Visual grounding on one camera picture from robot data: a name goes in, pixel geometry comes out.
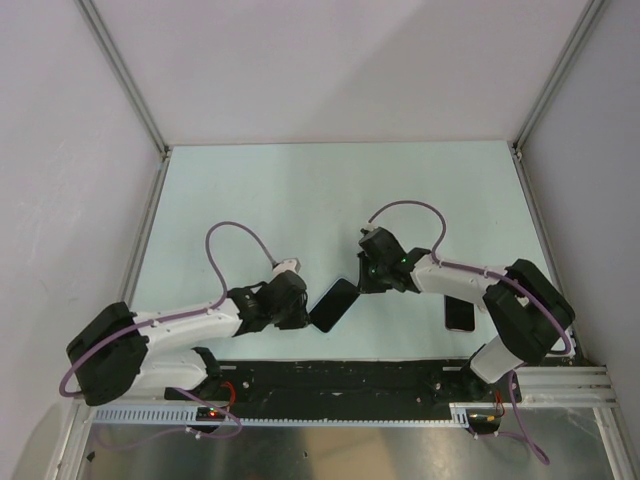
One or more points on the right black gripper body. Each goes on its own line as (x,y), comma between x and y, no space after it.
(378,282)

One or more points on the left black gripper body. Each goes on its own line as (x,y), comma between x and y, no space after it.
(289,318)

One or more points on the light blue phone case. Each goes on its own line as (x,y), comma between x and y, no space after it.
(352,305)

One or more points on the black phone pink edge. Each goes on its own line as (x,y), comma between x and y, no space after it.
(459,315)

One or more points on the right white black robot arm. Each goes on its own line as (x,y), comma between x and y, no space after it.
(529,314)

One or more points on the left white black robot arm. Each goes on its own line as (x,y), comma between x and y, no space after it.
(121,352)

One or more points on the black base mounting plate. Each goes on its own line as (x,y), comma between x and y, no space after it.
(441,380)

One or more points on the left controller board with LEDs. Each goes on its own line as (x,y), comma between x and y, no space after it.
(210,414)

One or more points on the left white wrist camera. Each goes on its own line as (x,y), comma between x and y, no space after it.
(289,264)

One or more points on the left aluminium side rail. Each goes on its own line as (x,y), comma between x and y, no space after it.
(129,280)

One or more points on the aluminium side rail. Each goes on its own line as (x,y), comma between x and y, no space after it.
(129,280)
(536,208)

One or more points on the white slotted cable duct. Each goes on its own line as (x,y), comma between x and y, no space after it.
(193,415)

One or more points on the right aluminium side rail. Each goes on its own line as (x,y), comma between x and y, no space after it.
(536,208)

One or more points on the right controller board with wires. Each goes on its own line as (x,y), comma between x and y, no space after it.
(484,422)

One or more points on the right aluminium corner post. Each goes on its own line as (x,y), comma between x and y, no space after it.
(578,37)

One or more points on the aluminium corner post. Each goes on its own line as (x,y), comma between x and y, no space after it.
(115,60)
(578,37)

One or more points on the left aluminium corner post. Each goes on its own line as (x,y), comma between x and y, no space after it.
(115,60)

